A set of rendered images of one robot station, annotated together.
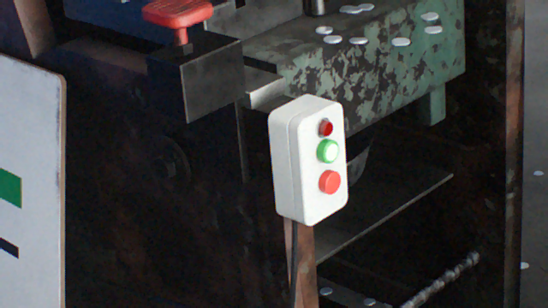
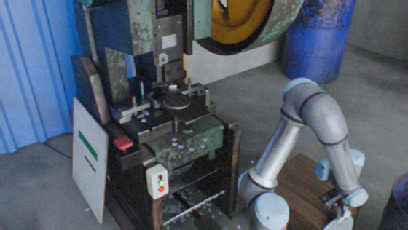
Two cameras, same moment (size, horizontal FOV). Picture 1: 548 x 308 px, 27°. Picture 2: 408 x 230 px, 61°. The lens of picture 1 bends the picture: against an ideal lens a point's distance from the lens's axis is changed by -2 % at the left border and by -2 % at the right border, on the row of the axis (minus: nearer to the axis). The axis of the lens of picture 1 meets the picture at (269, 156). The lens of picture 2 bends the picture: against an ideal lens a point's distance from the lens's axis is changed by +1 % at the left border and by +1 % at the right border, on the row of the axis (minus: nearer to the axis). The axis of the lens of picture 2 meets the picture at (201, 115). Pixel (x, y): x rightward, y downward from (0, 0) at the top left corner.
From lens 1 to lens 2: 0.58 m
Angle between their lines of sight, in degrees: 9
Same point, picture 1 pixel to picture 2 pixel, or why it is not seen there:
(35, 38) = (103, 119)
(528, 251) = not seen: hidden behind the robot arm
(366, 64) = (186, 148)
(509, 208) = (232, 183)
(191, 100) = (124, 165)
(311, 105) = (158, 169)
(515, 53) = (237, 144)
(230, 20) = (147, 135)
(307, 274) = (159, 205)
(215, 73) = (132, 158)
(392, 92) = (195, 154)
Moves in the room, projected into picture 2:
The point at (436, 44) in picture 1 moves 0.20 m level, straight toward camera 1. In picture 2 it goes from (212, 140) to (200, 166)
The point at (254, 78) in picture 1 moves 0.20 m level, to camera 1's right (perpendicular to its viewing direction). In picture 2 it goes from (147, 156) to (193, 160)
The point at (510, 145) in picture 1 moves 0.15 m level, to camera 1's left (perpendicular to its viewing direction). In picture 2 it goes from (233, 167) to (205, 164)
